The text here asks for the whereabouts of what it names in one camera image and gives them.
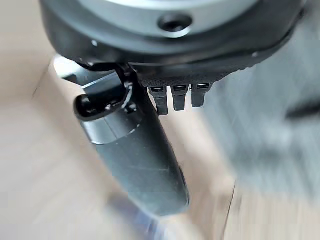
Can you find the grey office cabinet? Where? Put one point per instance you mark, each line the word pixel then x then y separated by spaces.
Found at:
pixel 270 140

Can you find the silver right wrist cuff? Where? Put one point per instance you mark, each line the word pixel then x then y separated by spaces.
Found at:
pixel 130 22

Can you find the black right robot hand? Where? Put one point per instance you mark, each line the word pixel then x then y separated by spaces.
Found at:
pixel 140 162

